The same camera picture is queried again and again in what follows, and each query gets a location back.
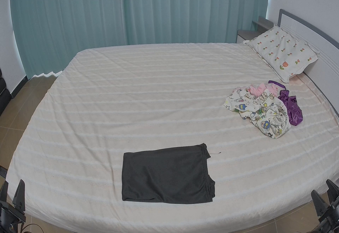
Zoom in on pink garment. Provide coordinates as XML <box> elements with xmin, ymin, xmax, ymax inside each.
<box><xmin>248</xmin><ymin>83</ymin><xmax>278</xmax><ymax>97</ymax></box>

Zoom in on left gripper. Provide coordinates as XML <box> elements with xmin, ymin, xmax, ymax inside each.
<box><xmin>0</xmin><ymin>179</ymin><xmax>26</xmax><ymax>224</ymax></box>

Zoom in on grey bedside table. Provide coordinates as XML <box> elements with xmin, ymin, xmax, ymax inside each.
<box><xmin>236</xmin><ymin>16</ymin><xmax>274</xmax><ymax>44</ymax></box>

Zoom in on bed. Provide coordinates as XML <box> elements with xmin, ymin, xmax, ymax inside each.
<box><xmin>5</xmin><ymin>9</ymin><xmax>339</xmax><ymax>227</ymax></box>

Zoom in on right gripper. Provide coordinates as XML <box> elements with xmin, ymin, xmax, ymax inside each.
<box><xmin>311</xmin><ymin>179</ymin><xmax>339</xmax><ymax>223</ymax></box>

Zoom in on black T-shirt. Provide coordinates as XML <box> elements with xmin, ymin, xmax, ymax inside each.
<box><xmin>122</xmin><ymin>143</ymin><xmax>216</xmax><ymax>204</ymax></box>

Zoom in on white printed pyjama garment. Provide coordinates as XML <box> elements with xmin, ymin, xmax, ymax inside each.
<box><xmin>223</xmin><ymin>86</ymin><xmax>291</xmax><ymax>140</ymax></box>

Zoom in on white printed pillow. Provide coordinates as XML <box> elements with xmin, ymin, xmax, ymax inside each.
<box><xmin>246</xmin><ymin>26</ymin><xmax>319</xmax><ymax>83</ymax></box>

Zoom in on purple garment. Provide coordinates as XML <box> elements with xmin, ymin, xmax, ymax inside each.
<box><xmin>268</xmin><ymin>80</ymin><xmax>304</xmax><ymax>125</ymax></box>

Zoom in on black cable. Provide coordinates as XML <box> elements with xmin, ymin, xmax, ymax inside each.
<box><xmin>21</xmin><ymin>223</ymin><xmax>43</xmax><ymax>233</ymax></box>

